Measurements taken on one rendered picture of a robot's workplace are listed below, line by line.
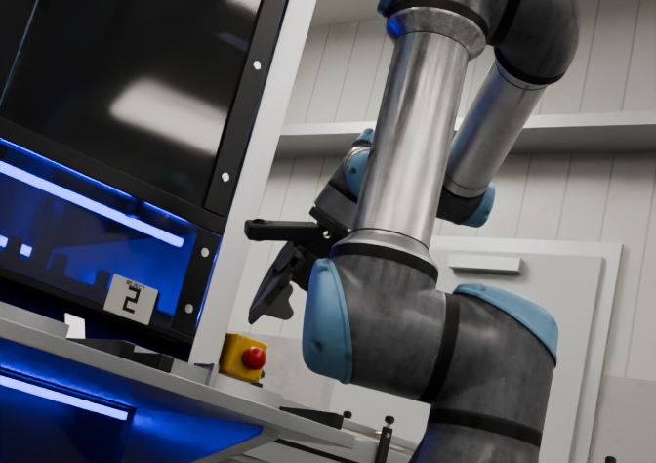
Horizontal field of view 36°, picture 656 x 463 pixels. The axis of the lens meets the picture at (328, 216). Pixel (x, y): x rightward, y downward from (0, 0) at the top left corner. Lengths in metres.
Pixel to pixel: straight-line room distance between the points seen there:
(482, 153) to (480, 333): 0.42
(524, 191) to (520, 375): 3.80
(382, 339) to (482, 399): 0.11
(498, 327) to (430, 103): 0.25
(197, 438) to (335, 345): 0.56
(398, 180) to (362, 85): 4.52
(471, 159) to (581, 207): 3.29
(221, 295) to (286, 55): 0.47
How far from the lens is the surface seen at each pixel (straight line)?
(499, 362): 1.02
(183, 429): 1.56
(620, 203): 4.62
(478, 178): 1.42
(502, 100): 1.30
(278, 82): 1.88
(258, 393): 1.46
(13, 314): 1.30
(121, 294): 1.66
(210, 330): 1.75
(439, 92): 1.11
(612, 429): 4.32
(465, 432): 1.01
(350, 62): 5.70
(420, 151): 1.07
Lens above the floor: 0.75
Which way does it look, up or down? 17 degrees up
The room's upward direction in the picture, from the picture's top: 14 degrees clockwise
